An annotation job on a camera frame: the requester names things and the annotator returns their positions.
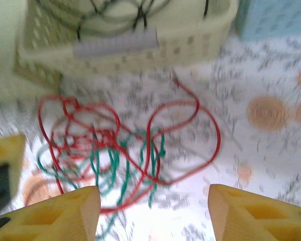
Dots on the floral tablecloth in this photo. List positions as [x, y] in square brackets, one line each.
[261, 163]

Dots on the cream plastic basket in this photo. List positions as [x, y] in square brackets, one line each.
[190, 42]

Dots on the light blue plastic basket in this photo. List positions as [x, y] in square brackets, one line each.
[273, 17]

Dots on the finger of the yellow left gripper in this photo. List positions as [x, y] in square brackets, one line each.
[5, 150]

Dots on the pale green plastic basket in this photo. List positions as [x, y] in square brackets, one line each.
[5, 50]

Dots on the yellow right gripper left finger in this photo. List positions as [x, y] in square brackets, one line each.
[52, 221]

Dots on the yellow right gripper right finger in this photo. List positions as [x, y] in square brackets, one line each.
[261, 221]

